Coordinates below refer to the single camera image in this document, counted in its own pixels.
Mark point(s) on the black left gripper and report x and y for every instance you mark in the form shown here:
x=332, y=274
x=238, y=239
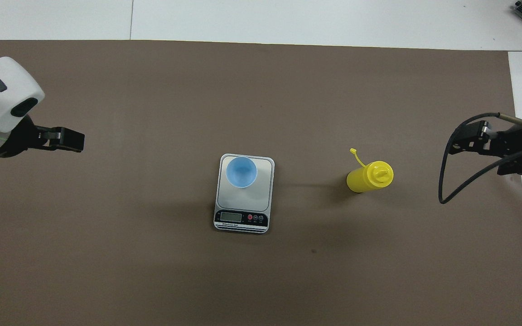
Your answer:
x=21, y=142

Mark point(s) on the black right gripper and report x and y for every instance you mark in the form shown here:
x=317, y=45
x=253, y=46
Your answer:
x=519, y=138

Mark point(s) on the yellow squeeze seasoning bottle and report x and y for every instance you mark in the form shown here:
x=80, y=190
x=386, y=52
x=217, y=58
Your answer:
x=369, y=179

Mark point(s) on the light blue plastic cup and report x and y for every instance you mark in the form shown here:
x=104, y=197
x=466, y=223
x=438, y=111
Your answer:
x=241, y=172

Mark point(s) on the silver digital kitchen scale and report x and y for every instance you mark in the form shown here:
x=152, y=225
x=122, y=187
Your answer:
x=263, y=194

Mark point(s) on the brown paper table mat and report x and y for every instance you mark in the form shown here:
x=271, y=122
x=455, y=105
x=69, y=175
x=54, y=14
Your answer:
x=261, y=280

